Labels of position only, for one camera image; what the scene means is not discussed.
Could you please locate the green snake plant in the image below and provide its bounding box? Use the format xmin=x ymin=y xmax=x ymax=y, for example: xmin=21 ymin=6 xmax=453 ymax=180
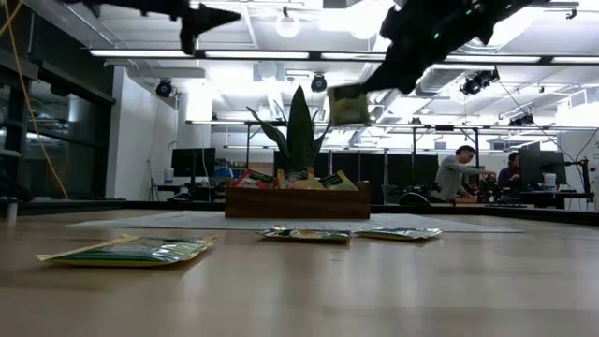
xmin=246 ymin=84 xmax=341 ymax=174

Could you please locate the person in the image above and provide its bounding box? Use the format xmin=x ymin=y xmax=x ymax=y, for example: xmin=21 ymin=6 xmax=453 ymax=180
xmin=496 ymin=152 xmax=528 ymax=191
xmin=432 ymin=144 xmax=498 ymax=204

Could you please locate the dark office desk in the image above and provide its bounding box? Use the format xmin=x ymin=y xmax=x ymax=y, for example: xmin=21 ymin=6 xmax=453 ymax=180
xmin=486 ymin=190 xmax=595 ymax=210
xmin=153 ymin=183 xmax=226 ymax=202

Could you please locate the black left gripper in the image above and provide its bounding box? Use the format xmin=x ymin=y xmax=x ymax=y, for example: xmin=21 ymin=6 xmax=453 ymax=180
xmin=135 ymin=0 xmax=243 ymax=56

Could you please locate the black office chair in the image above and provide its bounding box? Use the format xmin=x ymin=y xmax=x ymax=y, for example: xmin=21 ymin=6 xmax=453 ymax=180
xmin=397 ymin=191 xmax=434 ymax=207

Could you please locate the long light strip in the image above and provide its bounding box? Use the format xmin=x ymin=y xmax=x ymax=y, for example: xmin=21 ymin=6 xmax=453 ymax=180
xmin=204 ymin=50 xmax=311 ymax=60
xmin=88 ymin=49 xmax=196 ymax=59
xmin=320 ymin=51 xmax=387 ymax=62
xmin=444 ymin=54 xmax=543 ymax=65
xmin=550 ymin=55 xmax=599 ymax=66

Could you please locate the red tea bag packet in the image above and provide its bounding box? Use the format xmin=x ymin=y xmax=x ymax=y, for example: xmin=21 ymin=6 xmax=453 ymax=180
xmin=233 ymin=168 xmax=278 ymax=190

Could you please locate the wooden compartment box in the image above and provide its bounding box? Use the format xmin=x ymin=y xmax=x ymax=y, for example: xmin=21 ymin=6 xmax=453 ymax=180
xmin=224 ymin=181 xmax=372 ymax=220

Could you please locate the round ring lamp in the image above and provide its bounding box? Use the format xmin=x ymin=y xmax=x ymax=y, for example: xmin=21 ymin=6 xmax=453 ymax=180
xmin=274 ymin=11 xmax=302 ymax=39

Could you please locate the black gantry frame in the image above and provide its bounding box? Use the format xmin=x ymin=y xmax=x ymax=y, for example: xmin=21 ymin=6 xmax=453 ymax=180
xmin=386 ymin=124 xmax=483 ymax=205

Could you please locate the black desk monitor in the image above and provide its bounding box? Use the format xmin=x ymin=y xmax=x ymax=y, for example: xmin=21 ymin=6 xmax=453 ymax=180
xmin=518 ymin=142 xmax=568 ymax=186
xmin=170 ymin=147 xmax=217 ymax=178

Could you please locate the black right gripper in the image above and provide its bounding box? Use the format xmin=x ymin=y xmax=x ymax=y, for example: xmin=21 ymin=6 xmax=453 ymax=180
xmin=360 ymin=0 xmax=469 ymax=95

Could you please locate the black track spotlight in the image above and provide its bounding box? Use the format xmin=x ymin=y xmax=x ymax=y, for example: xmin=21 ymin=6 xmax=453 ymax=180
xmin=460 ymin=67 xmax=501 ymax=96
xmin=508 ymin=111 xmax=536 ymax=127

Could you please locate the small metal post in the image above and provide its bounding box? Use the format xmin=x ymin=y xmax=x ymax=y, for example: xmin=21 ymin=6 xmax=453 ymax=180
xmin=5 ymin=196 xmax=20 ymax=224

